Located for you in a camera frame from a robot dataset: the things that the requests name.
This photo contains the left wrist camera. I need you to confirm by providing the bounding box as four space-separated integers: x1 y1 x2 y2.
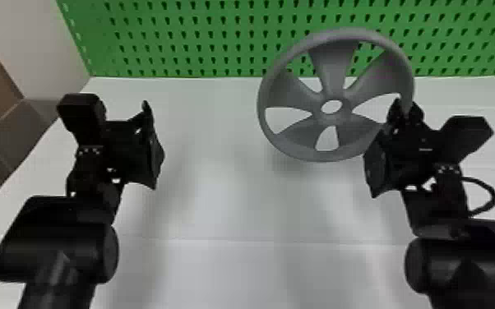
56 93 109 148

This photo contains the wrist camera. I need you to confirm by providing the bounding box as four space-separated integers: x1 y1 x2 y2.
433 114 495 166
56 93 109 148

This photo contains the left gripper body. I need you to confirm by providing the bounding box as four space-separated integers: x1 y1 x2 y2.
99 120 148 186

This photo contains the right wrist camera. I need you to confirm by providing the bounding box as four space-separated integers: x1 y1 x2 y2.
433 114 495 166

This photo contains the grey wheel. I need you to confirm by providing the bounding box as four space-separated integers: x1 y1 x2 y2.
256 27 415 164

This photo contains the black cable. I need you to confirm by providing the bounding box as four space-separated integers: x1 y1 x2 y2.
460 176 495 217

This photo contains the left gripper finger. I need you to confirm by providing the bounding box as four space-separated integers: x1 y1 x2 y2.
142 129 165 191
127 99 155 136

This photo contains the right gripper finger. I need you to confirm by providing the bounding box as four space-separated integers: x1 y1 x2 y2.
363 131 390 199
386 98 426 133

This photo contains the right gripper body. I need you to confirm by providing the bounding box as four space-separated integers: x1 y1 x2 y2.
384 122 442 190

